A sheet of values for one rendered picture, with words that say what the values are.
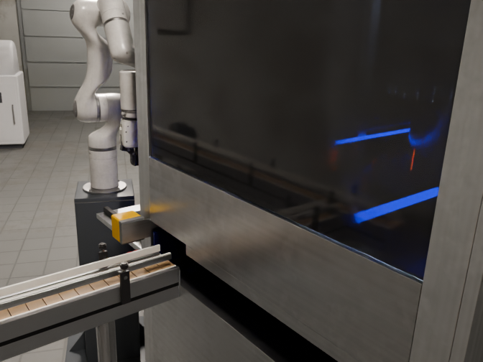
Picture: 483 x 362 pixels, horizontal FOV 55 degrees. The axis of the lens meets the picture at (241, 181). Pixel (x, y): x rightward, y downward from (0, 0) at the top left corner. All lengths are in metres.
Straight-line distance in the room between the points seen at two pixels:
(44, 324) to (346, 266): 0.72
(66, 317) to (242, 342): 0.42
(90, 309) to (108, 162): 1.00
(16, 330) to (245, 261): 0.53
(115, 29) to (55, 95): 7.89
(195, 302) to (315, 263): 0.50
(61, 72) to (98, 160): 7.48
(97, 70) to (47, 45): 7.53
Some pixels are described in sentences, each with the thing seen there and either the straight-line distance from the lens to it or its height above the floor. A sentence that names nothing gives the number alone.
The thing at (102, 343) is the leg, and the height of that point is 0.75.
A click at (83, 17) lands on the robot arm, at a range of 1.97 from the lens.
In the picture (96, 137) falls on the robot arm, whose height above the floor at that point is 1.10.
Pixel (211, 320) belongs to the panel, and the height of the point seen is 0.85.
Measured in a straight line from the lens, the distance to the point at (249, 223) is 1.01.
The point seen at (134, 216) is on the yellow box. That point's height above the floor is 1.03.
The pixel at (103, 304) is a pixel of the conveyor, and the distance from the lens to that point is 1.25.
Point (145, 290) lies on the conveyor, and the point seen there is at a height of 0.90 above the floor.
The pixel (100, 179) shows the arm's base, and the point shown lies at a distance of 2.14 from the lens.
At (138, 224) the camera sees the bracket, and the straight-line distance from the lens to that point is 1.40.
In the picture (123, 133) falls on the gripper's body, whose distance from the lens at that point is 1.67.
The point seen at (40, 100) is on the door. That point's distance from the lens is 9.66.
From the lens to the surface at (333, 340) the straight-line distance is 0.93.
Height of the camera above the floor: 1.56
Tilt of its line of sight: 18 degrees down
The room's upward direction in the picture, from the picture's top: 2 degrees clockwise
